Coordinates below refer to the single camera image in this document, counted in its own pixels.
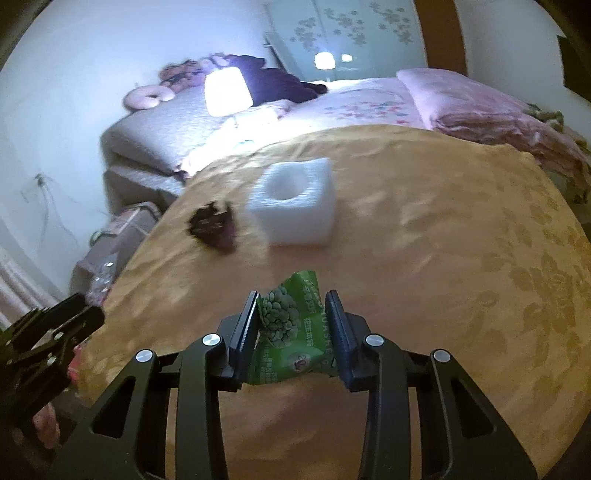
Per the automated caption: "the pale pink curtain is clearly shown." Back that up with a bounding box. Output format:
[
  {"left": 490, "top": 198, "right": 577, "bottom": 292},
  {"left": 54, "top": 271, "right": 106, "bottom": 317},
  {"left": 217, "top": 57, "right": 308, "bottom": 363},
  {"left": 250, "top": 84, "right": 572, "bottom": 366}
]
[{"left": 0, "top": 244, "right": 70, "bottom": 333}]

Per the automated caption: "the pile of plush toys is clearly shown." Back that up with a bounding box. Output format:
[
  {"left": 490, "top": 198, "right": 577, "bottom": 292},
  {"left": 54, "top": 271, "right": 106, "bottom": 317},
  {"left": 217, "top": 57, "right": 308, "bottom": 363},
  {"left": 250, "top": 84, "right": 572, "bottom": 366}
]
[{"left": 159, "top": 55, "right": 241, "bottom": 88}]

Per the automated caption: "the white wall cable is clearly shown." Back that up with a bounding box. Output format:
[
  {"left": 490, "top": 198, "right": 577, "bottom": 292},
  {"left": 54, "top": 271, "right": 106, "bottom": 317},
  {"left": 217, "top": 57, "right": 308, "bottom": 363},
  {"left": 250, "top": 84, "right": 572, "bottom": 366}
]
[{"left": 21, "top": 173, "right": 79, "bottom": 245}]

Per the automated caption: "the pink floral bed sheet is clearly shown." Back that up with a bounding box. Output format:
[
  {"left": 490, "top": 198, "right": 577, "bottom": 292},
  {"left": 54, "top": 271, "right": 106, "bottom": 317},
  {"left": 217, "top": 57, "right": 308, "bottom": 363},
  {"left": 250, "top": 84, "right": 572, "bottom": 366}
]
[{"left": 178, "top": 76, "right": 428, "bottom": 178}]

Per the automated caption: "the brown wooden door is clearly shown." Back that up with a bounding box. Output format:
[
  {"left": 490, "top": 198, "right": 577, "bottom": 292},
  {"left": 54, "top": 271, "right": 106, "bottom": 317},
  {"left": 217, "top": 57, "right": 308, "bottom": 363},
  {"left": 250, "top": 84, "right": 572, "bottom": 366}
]
[{"left": 413, "top": 0, "right": 469, "bottom": 79}]

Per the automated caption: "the glowing white table lamp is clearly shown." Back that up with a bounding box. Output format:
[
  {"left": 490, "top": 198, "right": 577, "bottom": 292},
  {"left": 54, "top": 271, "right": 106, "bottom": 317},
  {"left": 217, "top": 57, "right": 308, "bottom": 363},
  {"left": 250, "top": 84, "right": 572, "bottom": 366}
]
[{"left": 204, "top": 67, "right": 254, "bottom": 117}]

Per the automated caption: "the white foam block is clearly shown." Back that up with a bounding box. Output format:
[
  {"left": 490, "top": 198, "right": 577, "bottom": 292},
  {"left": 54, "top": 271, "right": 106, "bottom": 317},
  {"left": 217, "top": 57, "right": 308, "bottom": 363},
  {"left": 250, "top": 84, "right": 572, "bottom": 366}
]
[{"left": 247, "top": 157, "right": 335, "bottom": 246}]

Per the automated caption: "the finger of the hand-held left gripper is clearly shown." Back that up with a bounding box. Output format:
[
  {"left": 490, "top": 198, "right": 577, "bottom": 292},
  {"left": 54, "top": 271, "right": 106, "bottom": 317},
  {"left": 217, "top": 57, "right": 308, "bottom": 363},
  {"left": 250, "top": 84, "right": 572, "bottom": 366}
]
[
  {"left": 0, "top": 293, "right": 88, "bottom": 358},
  {"left": 14, "top": 305, "right": 106, "bottom": 407}
]

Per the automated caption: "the clear plastic bag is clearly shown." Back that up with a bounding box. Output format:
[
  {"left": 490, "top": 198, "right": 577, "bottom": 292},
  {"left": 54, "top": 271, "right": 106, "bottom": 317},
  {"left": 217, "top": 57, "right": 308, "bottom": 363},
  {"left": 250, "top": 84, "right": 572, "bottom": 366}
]
[{"left": 88, "top": 261, "right": 122, "bottom": 303}]

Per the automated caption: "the green snack packet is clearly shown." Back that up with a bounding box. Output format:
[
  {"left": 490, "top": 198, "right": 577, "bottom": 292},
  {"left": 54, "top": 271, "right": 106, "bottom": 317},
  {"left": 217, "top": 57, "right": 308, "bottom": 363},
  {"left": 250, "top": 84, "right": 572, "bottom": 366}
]
[{"left": 242, "top": 270, "right": 340, "bottom": 386}]

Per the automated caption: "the golden patterned tablecloth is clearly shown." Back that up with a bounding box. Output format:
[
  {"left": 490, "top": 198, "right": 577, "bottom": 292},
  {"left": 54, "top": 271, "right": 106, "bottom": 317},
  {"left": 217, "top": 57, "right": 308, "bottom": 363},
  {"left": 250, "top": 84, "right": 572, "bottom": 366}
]
[{"left": 76, "top": 124, "right": 589, "bottom": 480}]

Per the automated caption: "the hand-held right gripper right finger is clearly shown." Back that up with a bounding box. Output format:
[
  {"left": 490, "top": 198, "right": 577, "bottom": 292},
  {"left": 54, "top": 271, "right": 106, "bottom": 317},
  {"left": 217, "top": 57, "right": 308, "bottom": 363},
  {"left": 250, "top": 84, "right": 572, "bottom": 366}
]
[{"left": 324, "top": 290, "right": 539, "bottom": 480}]

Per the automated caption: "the dark dried bunch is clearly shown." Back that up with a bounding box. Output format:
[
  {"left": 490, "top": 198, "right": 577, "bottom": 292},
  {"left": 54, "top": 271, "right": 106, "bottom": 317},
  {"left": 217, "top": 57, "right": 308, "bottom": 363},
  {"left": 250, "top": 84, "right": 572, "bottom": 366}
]
[{"left": 187, "top": 200, "right": 238, "bottom": 254}]

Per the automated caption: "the folded pink blanket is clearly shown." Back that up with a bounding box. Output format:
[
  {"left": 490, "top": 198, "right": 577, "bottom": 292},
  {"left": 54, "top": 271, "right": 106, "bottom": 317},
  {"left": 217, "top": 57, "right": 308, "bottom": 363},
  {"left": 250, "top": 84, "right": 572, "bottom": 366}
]
[{"left": 397, "top": 68, "right": 587, "bottom": 160}]

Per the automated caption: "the pink plush pillow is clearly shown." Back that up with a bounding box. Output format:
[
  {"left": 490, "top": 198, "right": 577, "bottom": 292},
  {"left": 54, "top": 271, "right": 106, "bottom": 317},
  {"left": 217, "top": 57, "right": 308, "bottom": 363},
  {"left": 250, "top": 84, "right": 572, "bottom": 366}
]
[{"left": 124, "top": 83, "right": 176, "bottom": 110}]

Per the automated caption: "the brown upholstered bed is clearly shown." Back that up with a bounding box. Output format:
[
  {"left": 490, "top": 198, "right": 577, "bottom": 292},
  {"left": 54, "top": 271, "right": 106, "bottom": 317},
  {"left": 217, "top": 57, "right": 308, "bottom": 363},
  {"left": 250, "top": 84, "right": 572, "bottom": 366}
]
[{"left": 100, "top": 69, "right": 591, "bottom": 213}]

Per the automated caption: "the cloth-covered nightstand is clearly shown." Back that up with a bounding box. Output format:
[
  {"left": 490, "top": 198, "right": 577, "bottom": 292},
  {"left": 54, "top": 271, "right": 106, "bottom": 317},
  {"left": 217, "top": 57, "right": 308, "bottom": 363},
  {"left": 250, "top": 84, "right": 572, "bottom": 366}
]
[{"left": 74, "top": 200, "right": 162, "bottom": 296}]

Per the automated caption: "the purple plush toy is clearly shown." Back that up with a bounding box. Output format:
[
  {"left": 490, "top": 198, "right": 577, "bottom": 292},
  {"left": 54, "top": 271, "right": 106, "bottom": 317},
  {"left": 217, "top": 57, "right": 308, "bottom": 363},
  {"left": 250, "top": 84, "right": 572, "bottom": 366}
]
[{"left": 233, "top": 54, "right": 329, "bottom": 104}]

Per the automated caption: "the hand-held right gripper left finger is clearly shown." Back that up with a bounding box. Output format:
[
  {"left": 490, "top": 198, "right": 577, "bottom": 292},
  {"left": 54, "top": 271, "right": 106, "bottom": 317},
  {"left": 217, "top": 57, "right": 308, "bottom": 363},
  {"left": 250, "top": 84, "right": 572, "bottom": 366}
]
[{"left": 46, "top": 290, "right": 260, "bottom": 480}]

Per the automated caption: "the black wall television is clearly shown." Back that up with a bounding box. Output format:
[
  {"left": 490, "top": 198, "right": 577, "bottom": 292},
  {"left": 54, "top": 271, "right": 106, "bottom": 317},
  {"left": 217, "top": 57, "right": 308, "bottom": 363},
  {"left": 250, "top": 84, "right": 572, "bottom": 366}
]
[{"left": 556, "top": 34, "right": 591, "bottom": 100}]

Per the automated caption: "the wardrobe with floral doors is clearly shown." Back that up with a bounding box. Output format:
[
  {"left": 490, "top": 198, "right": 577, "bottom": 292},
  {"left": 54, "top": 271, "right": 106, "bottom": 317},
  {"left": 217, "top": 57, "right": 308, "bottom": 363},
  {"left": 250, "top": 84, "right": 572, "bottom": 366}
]
[{"left": 263, "top": 0, "right": 428, "bottom": 84}]

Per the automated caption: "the grey quilted pillow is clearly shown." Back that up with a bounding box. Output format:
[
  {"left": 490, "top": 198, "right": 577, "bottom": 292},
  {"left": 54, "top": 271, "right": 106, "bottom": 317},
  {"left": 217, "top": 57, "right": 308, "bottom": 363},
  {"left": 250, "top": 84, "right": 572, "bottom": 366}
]
[{"left": 100, "top": 85, "right": 232, "bottom": 174}]

